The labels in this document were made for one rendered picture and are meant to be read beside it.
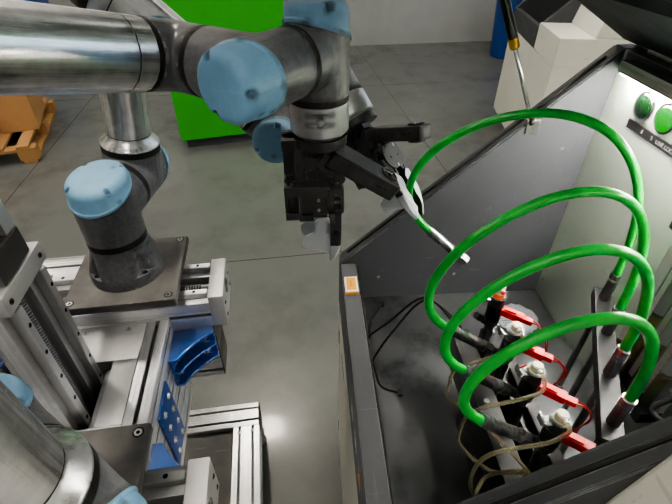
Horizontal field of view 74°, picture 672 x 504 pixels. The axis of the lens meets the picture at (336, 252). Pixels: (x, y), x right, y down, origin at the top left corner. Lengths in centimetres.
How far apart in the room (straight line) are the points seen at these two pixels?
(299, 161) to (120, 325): 63
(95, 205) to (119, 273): 15
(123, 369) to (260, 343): 128
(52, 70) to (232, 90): 15
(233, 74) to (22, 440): 34
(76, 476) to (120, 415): 46
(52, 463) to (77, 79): 33
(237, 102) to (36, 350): 53
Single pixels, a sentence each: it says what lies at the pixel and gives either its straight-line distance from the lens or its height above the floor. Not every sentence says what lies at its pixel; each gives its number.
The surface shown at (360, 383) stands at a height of 95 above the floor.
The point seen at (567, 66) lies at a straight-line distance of 358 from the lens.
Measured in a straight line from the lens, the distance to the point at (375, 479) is 79.
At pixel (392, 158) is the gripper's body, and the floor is 131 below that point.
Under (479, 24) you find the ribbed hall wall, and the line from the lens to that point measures 783.
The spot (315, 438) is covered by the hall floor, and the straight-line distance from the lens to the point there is 191.
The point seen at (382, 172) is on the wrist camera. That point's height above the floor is 137.
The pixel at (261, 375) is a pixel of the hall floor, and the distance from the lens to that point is 210.
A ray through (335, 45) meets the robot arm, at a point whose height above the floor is 154.
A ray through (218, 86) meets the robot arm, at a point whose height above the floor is 153.
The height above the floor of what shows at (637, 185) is 133.
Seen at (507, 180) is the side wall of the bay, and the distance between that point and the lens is 109.
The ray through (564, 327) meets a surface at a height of 131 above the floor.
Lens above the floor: 167
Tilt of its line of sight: 38 degrees down
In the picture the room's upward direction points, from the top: straight up
